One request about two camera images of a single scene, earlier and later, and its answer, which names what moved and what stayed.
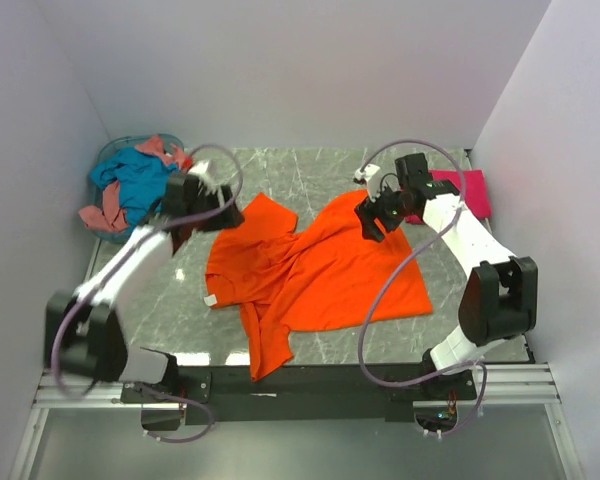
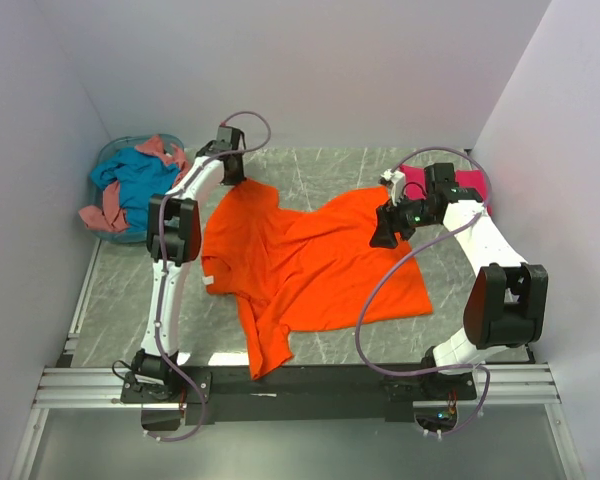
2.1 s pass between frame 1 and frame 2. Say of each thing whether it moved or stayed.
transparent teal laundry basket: stayed
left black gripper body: moved
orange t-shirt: stayed
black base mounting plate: stayed
